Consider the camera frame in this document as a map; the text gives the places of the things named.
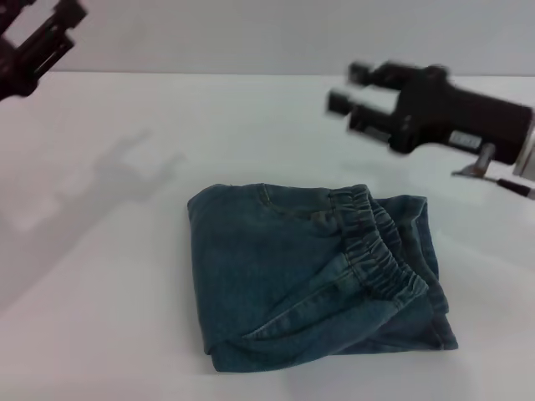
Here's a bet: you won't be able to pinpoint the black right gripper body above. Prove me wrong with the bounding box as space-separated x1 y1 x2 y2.
388 64 532 164

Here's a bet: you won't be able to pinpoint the blue denim shorts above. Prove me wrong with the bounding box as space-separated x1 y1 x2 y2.
186 182 460 373

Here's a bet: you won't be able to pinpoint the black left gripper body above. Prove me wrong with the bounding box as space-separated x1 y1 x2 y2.
0 39 47 101

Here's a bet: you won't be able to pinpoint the black cable with silver plug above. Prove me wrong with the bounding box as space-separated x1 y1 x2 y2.
451 144 535 197

